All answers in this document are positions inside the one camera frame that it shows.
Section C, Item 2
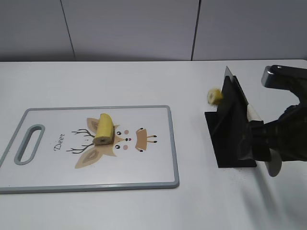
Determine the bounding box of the large yellow banana piece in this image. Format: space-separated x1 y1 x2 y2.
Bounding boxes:
93 113 114 145

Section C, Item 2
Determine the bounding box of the white deer cutting board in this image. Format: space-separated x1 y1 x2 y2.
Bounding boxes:
0 105 179 194

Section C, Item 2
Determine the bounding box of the black knife stand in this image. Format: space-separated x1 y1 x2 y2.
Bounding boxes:
204 75 257 168

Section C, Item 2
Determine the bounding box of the small cut banana slice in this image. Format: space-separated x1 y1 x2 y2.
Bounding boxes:
207 88 224 105

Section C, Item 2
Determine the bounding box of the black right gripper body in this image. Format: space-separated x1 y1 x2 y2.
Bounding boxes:
261 95 307 161

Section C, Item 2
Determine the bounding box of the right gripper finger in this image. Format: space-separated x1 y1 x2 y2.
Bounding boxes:
237 120 271 162
261 65 307 104

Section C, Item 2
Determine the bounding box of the white handled kitchen knife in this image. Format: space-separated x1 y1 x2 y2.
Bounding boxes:
224 67 282 177

